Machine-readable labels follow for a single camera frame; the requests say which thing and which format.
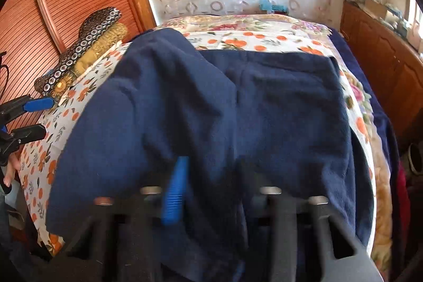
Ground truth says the wooden headboard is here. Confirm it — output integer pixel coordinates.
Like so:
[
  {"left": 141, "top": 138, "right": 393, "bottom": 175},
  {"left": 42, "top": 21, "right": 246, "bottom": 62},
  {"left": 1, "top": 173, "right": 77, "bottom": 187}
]
[{"left": 0, "top": 0, "right": 157, "bottom": 134}]

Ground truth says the beige fleece blanket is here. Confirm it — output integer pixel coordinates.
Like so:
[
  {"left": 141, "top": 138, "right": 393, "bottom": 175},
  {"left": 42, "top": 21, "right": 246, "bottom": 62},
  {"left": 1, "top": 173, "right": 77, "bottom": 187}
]
[{"left": 368, "top": 123, "right": 402, "bottom": 276}]

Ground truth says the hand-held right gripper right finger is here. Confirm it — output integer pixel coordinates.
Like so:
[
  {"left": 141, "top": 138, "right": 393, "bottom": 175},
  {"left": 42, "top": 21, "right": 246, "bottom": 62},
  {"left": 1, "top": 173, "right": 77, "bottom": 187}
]
[{"left": 251, "top": 184, "right": 387, "bottom": 282}]

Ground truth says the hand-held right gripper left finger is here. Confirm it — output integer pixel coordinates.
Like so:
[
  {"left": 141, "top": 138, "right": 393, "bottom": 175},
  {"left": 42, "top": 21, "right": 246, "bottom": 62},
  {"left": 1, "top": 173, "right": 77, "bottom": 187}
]
[{"left": 49, "top": 155, "right": 190, "bottom": 282}]

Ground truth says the dark patterned cushion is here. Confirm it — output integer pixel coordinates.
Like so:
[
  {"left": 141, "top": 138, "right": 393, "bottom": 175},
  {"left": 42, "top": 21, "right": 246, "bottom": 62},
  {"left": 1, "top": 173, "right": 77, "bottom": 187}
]
[{"left": 35, "top": 7, "right": 122, "bottom": 96}]

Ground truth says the clutter on cabinet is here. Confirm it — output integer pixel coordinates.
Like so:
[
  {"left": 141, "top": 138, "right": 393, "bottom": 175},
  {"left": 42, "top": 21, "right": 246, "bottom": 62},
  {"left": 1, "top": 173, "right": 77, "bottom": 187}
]
[{"left": 342, "top": 0, "right": 420, "bottom": 49}]

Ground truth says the person's left hand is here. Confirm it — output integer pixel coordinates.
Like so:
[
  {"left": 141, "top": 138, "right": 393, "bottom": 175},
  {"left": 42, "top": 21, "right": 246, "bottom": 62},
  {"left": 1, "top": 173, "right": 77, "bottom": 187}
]
[{"left": 2, "top": 153, "right": 18, "bottom": 188}]

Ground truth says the yellow cushion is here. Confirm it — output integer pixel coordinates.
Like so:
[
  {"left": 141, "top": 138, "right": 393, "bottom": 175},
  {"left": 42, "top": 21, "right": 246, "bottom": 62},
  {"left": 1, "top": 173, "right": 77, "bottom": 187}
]
[{"left": 51, "top": 22, "right": 129, "bottom": 94}]

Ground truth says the navy blanket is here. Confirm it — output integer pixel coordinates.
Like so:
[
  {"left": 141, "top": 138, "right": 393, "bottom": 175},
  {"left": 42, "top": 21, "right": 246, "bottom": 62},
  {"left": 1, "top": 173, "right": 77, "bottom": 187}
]
[{"left": 330, "top": 27, "right": 402, "bottom": 170}]

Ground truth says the wooden cabinet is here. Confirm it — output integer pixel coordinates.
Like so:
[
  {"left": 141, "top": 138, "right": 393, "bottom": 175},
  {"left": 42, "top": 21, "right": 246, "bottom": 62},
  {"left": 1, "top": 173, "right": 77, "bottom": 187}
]
[{"left": 340, "top": 0, "right": 423, "bottom": 150}]

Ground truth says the white orange-print bedsheet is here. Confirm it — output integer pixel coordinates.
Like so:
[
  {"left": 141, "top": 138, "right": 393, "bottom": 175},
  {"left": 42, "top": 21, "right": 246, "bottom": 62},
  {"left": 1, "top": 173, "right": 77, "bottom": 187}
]
[{"left": 18, "top": 29, "right": 374, "bottom": 258}]

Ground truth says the blue object by curtain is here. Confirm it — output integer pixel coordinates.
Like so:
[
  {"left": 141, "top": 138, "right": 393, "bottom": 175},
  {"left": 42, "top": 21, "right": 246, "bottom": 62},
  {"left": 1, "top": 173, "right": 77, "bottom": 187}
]
[{"left": 258, "top": 0, "right": 289, "bottom": 13}]

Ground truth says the red cloth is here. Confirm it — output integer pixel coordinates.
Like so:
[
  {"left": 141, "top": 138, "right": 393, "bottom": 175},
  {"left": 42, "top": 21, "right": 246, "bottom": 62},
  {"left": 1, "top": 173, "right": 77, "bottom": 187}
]
[{"left": 395, "top": 165, "right": 410, "bottom": 213}]

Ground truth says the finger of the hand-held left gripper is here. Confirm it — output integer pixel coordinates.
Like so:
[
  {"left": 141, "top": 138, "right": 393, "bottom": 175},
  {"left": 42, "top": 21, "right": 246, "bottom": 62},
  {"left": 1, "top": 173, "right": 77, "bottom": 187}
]
[
  {"left": 0, "top": 95, "right": 56, "bottom": 124},
  {"left": 0, "top": 123, "right": 47, "bottom": 152}
]

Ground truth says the navy t-shirt with orange print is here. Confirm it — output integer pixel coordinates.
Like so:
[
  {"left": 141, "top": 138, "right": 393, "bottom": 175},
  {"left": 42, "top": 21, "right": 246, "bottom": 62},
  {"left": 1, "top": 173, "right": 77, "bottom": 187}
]
[{"left": 44, "top": 27, "right": 375, "bottom": 282}]

